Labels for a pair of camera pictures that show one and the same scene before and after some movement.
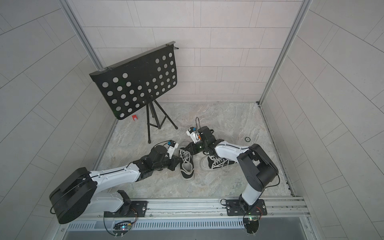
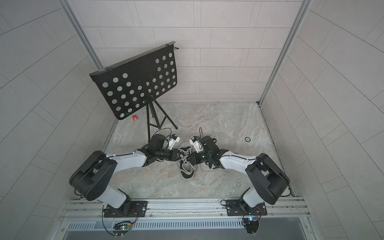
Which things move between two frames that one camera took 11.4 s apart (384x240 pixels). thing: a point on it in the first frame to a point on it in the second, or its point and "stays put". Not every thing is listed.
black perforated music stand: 136,81 stays put
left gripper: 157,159 to 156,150
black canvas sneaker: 187,165 stays put
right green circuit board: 252,225 stays put
